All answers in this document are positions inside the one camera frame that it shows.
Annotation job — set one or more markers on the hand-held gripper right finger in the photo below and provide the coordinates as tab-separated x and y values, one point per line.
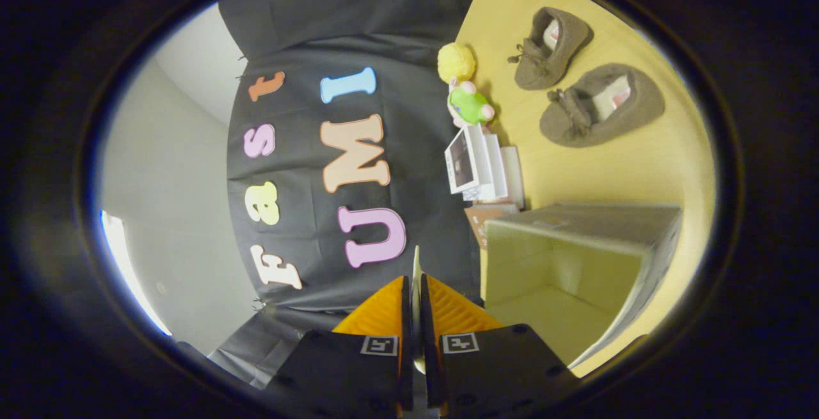
427	374

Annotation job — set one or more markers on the brown fuzzy slipper shoe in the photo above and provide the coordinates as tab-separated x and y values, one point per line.
576	118
534	64

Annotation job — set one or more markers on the green and pink plush toy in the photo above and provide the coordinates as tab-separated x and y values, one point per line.
470	105

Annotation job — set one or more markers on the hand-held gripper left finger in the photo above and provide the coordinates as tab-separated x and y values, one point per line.
407	368

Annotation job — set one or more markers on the yellow fluffy plush toy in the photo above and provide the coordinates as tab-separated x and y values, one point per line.
455	62

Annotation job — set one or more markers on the brown cover book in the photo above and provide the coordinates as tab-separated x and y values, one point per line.
477	217

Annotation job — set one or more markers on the black backdrop cloth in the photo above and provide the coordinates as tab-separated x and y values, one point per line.
307	41

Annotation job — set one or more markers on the pale thick book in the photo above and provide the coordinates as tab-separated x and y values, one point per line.
515	176

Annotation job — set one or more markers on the white book with portrait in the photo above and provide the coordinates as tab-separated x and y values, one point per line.
461	163

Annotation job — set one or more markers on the plain white book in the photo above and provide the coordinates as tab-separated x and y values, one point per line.
496	169

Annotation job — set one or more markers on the grey fabric storage box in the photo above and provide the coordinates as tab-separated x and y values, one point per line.
576	265

